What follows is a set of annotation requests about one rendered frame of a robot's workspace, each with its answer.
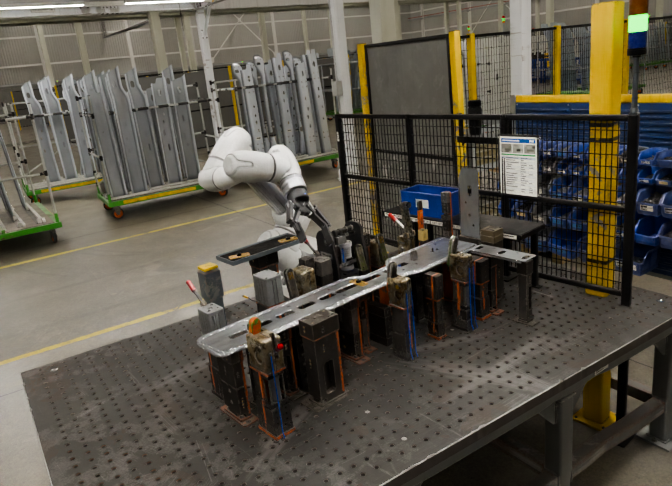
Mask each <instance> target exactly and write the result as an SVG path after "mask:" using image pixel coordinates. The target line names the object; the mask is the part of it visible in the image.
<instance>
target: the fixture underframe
mask: <svg viewBox="0 0 672 486"><path fill-rule="evenodd" d="M651 345H654V346H655V348H654V365H653V382H652V387H650V386H647V385H645V384H642V383H640V382H637V381H635V380H632V379H630V378H628V390H627V395H628V396H631V397H633V398H635V399H638V400H640V401H642V402H645V403H643V404H642V405H640V406H639V407H637V408H636V409H634V410H633V411H631V412H630V413H628V414H627V415H625V416H624V417H622V418H621V419H619V420H618V421H616V422H615V423H613V424H611V425H609V426H608V427H606V428H604V429H602V430H600V431H599V432H597V433H596V434H594V435H593V436H592V437H590V438H589V439H588V440H587V441H585V442H584V443H583V444H582V445H580V446H579V447H578V448H576V449H575V450H574V451H572V436H573V409H574V407H575V405H576V403H577V401H578V399H579V397H580V395H581V393H582V391H583V389H584V387H585V385H586V383H587V382H588V381H589V380H591V379H592V378H594V377H595V376H597V375H600V374H602V373H604V372H606V371H608V370H610V369H612V368H614V367H616V366H618V365H619V364H621V363H623V362H625V361H626V360H628V359H630V358H631V357H633V356H635V355H636V354H638V353H640V352H641V351H643V350H645V349H646V348H648V347H650V346H651ZM610 372H611V388H612V389H614V390H617V382H618V373H615V372H613V371H610ZM536 414H539V415H540V416H542V417H543V418H545V455H544V454H542V453H541V452H539V451H537V450H536V449H534V448H532V447H531V446H529V445H527V444H525V443H524V442H522V441H520V440H519V439H517V438H515V437H514V436H512V435H510V434H508V433H507V432H508V431H509V430H511V429H513V428H514V427H516V426H518V425H519V424H521V423H523V422H524V421H526V420H528V419H529V418H531V417H533V416H534V415H536ZM649 423H650V425H648V424H649ZM646 425H648V426H647V427H646V428H644V429H643V430H641V429H642V428H643V427H645V426H646ZM639 430H641V431H640V432H639V433H637V434H636V437H637V438H640V439H642V440H644V441H646V442H648V443H650V444H652V445H654V446H656V447H658V448H660V449H662V450H664V451H666V452H668V453H669V452H670V451H672V327H670V328H668V329H667V330H665V331H663V332H662V333H660V334H658V335H657V336H655V337H653V338H651V339H650V340H648V341H646V342H645V343H643V344H641V345H639V346H638V347H636V348H634V349H633V350H631V351H629V352H628V353H626V354H624V355H622V356H621V357H619V358H617V359H616V360H614V361H612V362H611V363H609V364H607V365H605V366H604V367H602V368H600V369H599V370H597V371H595V372H594V373H592V374H590V375H588V376H587V377H585V378H583V379H582V380H580V381H578V382H577V383H575V384H573V385H571V386H570V387H568V388H566V389H565V390H563V391H561V392H560V393H558V394H556V395H554V396H553V397H551V398H549V399H548V400H546V401H544V402H543V403H541V404H539V405H537V406H536V407H534V408H532V409H531V410H529V411H527V412H526V413H524V414H522V415H520V416H519V417H517V418H515V419H514V420H512V421H510V422H509V423H507V424H505V425H503V426H502V427H500V428H498V429H497V430H495V431H493V432H492V433H490V434H488V435H486V436H485V437H483V438H481V439H480V440H478V441H476V442H475V443H473V444H471V445H469V446H468V447H466V448H464V449H463V450H461V451H459V452H458V453H456V454H454V455H452V456H451V457H449V458H447V459H446V460H444V461H442V462H441V463H439V464H437V465H435V466H434V467H432V468H430V469H429V470H427V471H425V472H424V473H422V474H420V475H418V476H417V477H415V478H413V479H412V480H410V481H408V482H407V483H405V484H403V485H401V486H421V484H422V483H423V481H425V480H427V479H428V478H430V477H432V476H434V475H436V474H437V473H439V472H441V471H442V470H444V469H446V468H447V467H449V466H451V465H452V464H454V463H456V462H458V461H459V460H461V459H463V458H464V457H466V456H468V455H469V454H471V453H473V452H474V451H476V450H478V449H479V448H481V447H483V446H484V445H486V444H488V443H489V444H491V445H492V446H494V447H496V448H497V449H499V450H500V451H502V452H504V453H505V454H507V455H508V456H510V457H512V458H513V459H515V460H516V461H518V462H520V463H521V464H523V465H524V466H526V467H528V468H529V469H531V470H532V471H534V472H536V473H537V474H539V475H537V476H536V477H534V478H533V479H531V480H530V481H528V482H527V483H525V484H524V485H522V486H570V481H571V482H572V480H573V478H574V477H575V476H576V475H578V474H579V473H581V472H582V471H583V470H585V469H586V468H587V467H589V466H590V465H591V464H592V463H593V462H595V461H596V460H597V459H598V458H599V457H600V456H602V455H603V454H604V453H605V452H607V451H608V450H609V449H611V448H613V447H614V446H616V445H618V444H619V443H621V442H623V441H624V440H626V439H628V438H629V437H631V436H632V435H634V434H635V433H636V432H638V431H639Z"/></svg>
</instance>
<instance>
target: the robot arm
mask: <svg viewBox="0 0 672 486"><path fill-rule="evenodd" d="M241 182H244V183H247V184H248V185H249V186H250V187H251V188H252V189H253V190H254V192H255V193H256V194H257V195H258V196H259V197H260V198H261V199H262V200H263V201H264V202H265V203H266V204H267V205H268V206H269V207H270V208H271V209H272V216H273V218H274V221H275V223H276V225H275V227H274V229H273V230H272V229H271V230H267V231H265V232H264V233H263V234H262V235H261V236H260V237H259V239H258V241H257V242H259V241H263V240H266V239H269V238H272V237H275V236H278V235H281V234H284V233H291V234H295V235H297V237H298V239H299V241H300V243H303V242H304V241H305V240H306V239H307V237H306V235H305V231H306V229H307V227H308V225H309V223H310V220H311V219H312V220H313V221H314V222H315V223H316V224H317V225H318V226H319V227H320V228H321V229H322V230H321V232H322V234H323V236H324V238H325V240H326V243H327V245H328V246H331V245H332V244H333V243H334V242H335V241H334V239H333V237H332V235H331V232H330V230H329V227H331V226H332V225H331V223H330V222H329V221H328V220H327V219H326V217H325V216H324V215H323V214H322V213H321V211H320V210H319V209H318V207H317V205H314V206H312V205H311V203H310V201H309V196H308V193H307V187H306V184H305V182H304V180H303V177H302V175H301V169H300V166H299V164H298V162H297V160H296V158H295V156H294V155H293V153H292V152H291V151H290V150H289V149H288V148H287V147H286V146H284V145H275V146H273V147H272V148H270V150H269V151H268V153H263V152H258V151H252V149H251V137H250V135H249V133H248V132H247V131H245V130H244V129H242V128H239V127H233V128H230V129H228V130H227V131H226V132H225V133H224V134H223V135H222V136H221V137H220V138H219V140H218V141H217V143H216V144H215V146H214V148H213V150H212V152H211V154H210V156H209V158H208V160H207V162H206V164H205V166H204V168H203V170H202V171H201V172H200V173H199V176H198V183H199V185H200V186H201V187H203V188H204V189H206V190H207V191H211V192H220V191H224V190H226V189H229V188H231V187H232V186H234V185H237V184H239V183H241ZM277 185H279V186H280V189H281V190H280V189H279V188H278V187H277ZM323 226H324V227H323ZM299 245H300V244H297V245H294V246H291V247H288V248H285V249H282V250H279V251H277V252H278V259H279V263H278V268H279V271H281V272H280V274H281V276H282V277H283V278H282V285H284V286H285V285H286V282H285V278H284V274H283V271H284V270H285V269H286V268H291V269H293V268H295V267H298V266H299V260H298V258H301V257H304V256H307V255H308V256H311V257H315V255H314V254H309V253H307V252H305V251H303V250H301V249H300V248H299Z"/></svg>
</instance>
